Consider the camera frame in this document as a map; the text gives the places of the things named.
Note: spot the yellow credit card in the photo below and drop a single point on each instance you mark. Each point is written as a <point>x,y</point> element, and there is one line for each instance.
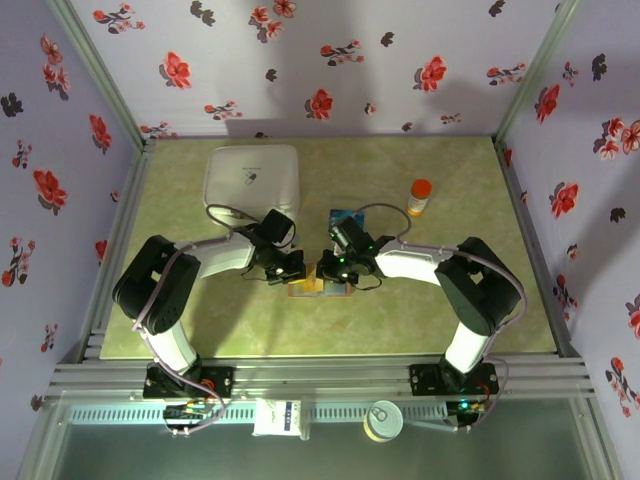
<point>314,280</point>

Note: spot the brown leather card holder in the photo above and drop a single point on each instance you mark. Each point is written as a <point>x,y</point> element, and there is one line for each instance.
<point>300,291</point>

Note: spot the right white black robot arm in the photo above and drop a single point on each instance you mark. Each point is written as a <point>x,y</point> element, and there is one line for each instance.
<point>467,345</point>

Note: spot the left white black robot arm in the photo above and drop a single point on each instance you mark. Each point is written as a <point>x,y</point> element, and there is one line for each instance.
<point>172,345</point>

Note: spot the white plastic medicine box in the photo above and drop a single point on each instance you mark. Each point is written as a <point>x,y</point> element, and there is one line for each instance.
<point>250,175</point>

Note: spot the orange pill bottle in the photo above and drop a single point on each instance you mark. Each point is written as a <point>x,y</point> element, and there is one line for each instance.
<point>419,197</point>

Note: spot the tin can with pull tab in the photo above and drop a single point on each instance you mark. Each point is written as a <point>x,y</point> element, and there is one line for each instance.
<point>384,421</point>

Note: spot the white packet with blue print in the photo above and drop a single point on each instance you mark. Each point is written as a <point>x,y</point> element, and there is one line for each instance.
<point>272,417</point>

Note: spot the aluminium front frame rail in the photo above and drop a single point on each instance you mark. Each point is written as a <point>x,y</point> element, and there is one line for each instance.
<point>320,375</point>

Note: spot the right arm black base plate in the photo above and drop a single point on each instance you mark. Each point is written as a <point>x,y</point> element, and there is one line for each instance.
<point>425,380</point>

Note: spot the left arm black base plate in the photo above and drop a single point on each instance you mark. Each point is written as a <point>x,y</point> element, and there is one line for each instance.
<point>220,380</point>

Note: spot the aluminium side rail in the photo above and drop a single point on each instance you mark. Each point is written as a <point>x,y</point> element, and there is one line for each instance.
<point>112,260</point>
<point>537,260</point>

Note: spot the aluminium frame post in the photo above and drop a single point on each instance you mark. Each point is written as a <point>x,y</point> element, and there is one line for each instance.
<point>537,75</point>
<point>100,75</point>

